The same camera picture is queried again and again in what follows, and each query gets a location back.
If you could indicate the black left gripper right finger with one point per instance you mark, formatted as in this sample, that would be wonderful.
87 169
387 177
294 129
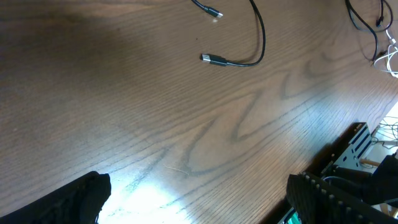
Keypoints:
316 201

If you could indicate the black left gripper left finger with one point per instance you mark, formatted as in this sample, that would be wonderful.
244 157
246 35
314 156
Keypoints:
80 201

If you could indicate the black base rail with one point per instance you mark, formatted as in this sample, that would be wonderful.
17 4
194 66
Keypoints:
344 154

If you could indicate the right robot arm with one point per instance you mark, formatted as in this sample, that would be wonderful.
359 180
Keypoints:
372 188

